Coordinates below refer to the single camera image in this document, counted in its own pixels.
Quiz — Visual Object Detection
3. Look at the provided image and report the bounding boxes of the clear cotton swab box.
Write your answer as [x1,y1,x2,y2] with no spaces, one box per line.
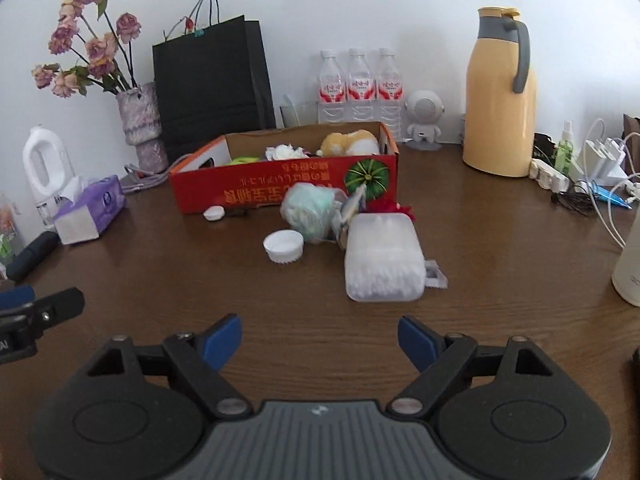
[345,212,426,302]

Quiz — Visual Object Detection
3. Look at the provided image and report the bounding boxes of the blue patterned packet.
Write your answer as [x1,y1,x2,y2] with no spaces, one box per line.
[331,183,367,250]

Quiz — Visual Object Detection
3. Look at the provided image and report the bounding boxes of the mint green bath sponge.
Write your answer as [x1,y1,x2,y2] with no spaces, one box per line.
[280,182,347,244]

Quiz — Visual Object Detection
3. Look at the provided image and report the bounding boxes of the purple tissue box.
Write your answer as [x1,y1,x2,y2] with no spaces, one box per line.
[53,174,126,245]

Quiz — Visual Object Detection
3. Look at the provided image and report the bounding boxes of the white round lid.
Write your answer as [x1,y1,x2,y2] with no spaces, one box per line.
[262,230,305,264]

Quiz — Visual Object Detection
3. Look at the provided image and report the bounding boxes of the small white cap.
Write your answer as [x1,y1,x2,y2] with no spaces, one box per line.
[203,206,226,222]

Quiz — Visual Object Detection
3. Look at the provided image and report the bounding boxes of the red rose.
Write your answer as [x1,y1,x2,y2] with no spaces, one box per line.
[367,200,416,221]

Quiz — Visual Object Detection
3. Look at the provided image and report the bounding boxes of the red cardboard box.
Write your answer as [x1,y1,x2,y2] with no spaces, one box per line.
[169,122,399,214]

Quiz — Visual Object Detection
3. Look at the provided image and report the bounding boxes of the green packet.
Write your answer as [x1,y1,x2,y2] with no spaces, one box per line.
[227,156,262,166]

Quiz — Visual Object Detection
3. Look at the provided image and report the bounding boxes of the white power strip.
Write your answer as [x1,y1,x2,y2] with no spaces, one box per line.
[528,158,570,193]

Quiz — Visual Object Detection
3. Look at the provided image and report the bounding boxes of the purple white vase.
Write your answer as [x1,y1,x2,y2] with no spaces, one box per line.
[116,82,168,174]

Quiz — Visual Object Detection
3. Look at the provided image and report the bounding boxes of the white crumpled tissue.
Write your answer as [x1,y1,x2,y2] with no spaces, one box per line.
[265,144,309,162]

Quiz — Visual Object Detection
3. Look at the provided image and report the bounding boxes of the yellow white plush toy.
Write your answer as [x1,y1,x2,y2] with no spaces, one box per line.
[316,129,380,157]

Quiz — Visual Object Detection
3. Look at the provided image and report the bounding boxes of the green spray bottle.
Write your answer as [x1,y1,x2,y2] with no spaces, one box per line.
[554,120,574,176]

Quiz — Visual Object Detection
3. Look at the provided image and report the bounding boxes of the yellow thermos jug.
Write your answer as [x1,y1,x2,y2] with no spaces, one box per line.
[462,6,537,178]

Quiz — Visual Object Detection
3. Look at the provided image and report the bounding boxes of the white robot speaker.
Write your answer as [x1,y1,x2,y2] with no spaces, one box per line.
[405,90,445,152]

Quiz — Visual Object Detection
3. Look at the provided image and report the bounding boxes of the glass cup with straw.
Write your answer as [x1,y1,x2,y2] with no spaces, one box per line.
[280,94,318,128]

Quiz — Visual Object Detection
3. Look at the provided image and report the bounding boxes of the right water bottle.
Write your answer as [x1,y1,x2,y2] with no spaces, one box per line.
[376,48,404,143]

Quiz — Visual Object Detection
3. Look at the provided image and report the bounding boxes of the water bottle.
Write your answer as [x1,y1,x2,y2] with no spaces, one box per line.
[376,48,404,143]
[347,48,376,122]
[318,50,346,124]

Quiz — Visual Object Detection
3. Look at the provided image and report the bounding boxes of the middle water bottle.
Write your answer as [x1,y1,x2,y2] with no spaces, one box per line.
[347,48,376,122]

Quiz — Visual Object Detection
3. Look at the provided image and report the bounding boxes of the dried pink flowers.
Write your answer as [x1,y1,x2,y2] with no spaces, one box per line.
[32,0,142,99]

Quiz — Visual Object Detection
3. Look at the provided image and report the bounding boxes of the black paper bag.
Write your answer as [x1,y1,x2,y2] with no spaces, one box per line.
[153,0,277,162]

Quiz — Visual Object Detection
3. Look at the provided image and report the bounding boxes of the left water bottle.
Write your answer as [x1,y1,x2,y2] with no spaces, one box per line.
[318,50,346,124]

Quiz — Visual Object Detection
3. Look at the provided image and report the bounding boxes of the black earphone cable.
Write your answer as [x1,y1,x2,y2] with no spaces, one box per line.
[549,179,601,217]

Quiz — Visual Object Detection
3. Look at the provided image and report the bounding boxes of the white charger with cables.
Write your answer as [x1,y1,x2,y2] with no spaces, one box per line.
[570,117,639,249]

